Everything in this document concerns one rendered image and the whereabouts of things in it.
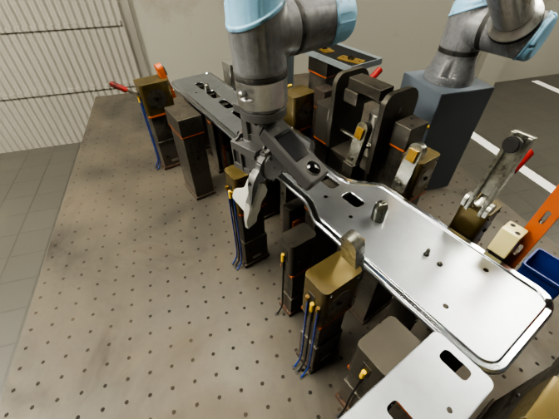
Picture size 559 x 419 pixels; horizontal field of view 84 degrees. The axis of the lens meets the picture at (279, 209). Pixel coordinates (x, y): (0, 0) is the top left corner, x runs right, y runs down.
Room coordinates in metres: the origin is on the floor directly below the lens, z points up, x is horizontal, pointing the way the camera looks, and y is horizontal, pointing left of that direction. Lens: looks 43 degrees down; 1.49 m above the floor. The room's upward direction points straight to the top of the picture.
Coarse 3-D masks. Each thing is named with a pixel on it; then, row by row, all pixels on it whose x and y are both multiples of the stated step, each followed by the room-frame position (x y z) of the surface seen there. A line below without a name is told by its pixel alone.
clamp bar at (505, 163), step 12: (516, 132) 0.49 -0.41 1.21; (504, 144) 0.47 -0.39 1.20; (516, 144) 0.45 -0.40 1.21; (528, 144) 0.46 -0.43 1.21; (504, 156) 0.48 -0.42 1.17; (516, 156) 0.46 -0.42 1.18; (492, 168) 0.48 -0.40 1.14; (504, 168) 0.47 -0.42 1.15; (516, 168) 0.47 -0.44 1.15; (480, 180) 0.48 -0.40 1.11; (492, 180) 0.47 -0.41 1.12; (504, 180) 0.45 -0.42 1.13; (480, 192) 0.48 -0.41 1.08; (492, 192) 0.46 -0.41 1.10; (468, 204) 0.47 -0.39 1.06; (480, 216) 0.45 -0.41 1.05
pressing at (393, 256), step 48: (192, 96) 1.13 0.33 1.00; (336, 192) 0.58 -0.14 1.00; (384, 192) 0.58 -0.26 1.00; (336, 240) 0.43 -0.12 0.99; (384, 240) 0.42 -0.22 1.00; (432, 240) 0.42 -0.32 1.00; (432, 288) 0.31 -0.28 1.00; (480, 288) 0.31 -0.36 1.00; (528, 288) 0.31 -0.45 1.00; (480, 336) 0.22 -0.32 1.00; (528, 336) 0.22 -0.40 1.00
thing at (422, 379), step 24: (432, 336) 0.22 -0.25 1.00; (408, 360) 0.18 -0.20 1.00; (432, 360) 0.18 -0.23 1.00; (384, 384) 0.15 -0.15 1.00; (408, 384) 0.15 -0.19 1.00; (432, 384) 0.15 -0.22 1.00; (456, 384) 0.15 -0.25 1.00; (480, 384) 0.15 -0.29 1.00; (360, 408) 0.12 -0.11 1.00; (384, 408) 0.12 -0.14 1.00; (408, 408) 0.12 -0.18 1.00; (432, 408) 0.12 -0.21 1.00; (456, 408) 0.12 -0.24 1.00
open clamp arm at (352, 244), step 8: (352, 232) 0.34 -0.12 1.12; (344, 240) 0.33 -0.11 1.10; (352, 240) 0.32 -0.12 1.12; (360, 240) 0.32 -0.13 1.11; (344, 248) 0.34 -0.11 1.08; (352, 248) 0.32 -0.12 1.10; (360, 248) 0.32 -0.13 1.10; (344, 256) 0.34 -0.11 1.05; (352, 256) 0.32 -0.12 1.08; (360, 256) 0.32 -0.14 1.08; (352, 264) 0.32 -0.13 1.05; (360, 264) 0.33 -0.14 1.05; (360, 280) 0.34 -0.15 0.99
